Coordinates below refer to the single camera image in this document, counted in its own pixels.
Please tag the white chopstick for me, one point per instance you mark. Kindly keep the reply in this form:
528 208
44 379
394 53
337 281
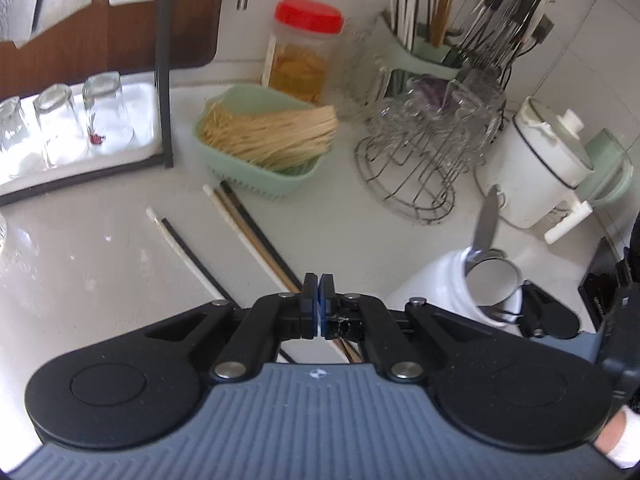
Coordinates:
186 254
240 226

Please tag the cluster of crystal glass cups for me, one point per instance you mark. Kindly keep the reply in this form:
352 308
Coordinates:
425 115

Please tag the purple bowl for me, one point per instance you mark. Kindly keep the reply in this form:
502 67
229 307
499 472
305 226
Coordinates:
430 87

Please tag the white drip tray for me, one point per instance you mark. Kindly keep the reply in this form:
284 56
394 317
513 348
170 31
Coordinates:
145 110

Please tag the clear drinking glass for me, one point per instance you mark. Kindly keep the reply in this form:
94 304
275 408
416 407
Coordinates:
107 110
57 125
12 135

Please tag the green utensil drainer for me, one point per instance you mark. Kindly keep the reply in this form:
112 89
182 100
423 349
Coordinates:
425 55

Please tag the brown wooden cutting board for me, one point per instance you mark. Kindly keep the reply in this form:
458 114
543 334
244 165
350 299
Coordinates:
135 35

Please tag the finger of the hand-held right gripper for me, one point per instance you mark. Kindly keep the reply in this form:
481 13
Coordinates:
550 317

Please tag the silver metal spoon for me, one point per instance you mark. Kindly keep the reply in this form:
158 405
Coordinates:
487 225

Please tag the brown chopstick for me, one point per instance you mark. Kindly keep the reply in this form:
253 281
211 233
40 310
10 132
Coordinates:
260 238

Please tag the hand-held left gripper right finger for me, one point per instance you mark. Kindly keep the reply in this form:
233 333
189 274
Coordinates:
326 310

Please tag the white electric cooking pot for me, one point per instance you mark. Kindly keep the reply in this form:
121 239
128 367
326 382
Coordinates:
530 175

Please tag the black glass cooktop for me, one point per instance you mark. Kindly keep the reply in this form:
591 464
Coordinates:
595 290

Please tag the person's right forearm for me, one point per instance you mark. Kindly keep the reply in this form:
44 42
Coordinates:
622 440

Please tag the tall clear glass pitcher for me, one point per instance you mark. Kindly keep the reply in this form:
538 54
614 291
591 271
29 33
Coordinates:
355 75

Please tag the bundle of dried noodles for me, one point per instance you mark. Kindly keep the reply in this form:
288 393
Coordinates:
280 135

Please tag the textured glass vase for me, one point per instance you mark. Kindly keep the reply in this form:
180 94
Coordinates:
3 230

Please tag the bundle of upright chopsticks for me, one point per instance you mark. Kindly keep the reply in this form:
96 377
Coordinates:
407 5

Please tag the green electric kettle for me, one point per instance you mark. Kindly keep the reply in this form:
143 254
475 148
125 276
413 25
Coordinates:
607 170

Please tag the white ceramic utensil jar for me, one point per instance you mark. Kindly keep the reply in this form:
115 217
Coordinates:
430 280

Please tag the black metal dish rack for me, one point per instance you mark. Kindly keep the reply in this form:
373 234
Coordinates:
165 85

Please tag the red-lidded plastic jar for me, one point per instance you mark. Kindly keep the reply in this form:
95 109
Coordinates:
300 60

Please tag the green plastic basket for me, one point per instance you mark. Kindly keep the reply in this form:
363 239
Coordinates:
260 180

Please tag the black chopstick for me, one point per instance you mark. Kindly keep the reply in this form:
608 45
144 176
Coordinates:
250 214
201 264

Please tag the row of hanging kitchen utensils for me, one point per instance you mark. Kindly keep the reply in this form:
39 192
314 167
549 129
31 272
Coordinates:
500 15

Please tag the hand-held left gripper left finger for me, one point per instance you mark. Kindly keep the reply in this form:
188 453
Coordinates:
311 310

